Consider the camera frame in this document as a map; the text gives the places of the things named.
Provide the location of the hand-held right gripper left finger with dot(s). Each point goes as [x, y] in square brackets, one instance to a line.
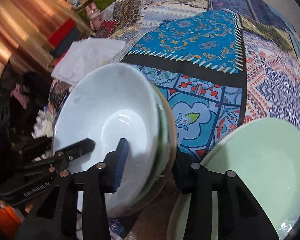
[119, 165]

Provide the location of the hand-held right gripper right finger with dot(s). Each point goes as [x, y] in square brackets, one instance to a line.
[181, 180]

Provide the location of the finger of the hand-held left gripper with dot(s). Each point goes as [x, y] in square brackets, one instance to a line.
[37, 146]
[77, 147]

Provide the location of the pink bowl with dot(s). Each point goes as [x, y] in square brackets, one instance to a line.
[152, 200]

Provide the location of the white bowl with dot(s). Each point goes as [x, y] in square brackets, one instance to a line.
[102, 110]

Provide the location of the green bowl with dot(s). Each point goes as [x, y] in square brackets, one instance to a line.
[163, 135]

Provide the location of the green plate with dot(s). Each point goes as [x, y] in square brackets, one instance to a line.
[260, 167]

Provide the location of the orange printed cloth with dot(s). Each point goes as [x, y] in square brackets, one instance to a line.
[4, 220]

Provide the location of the dark cloth pile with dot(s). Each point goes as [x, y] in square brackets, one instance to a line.
[32, 92]

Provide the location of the white paper sheet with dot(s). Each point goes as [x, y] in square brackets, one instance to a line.
[89, 55]

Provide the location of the red box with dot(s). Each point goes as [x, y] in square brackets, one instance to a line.
[61, 32]

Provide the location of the patchwork printed blanket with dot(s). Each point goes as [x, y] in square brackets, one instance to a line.
[202, 55]

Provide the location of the orange curtain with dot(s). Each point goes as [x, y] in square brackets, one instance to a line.
[22, 17]

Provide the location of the pink rabbit toy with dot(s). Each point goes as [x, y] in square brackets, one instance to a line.
[93, 12]

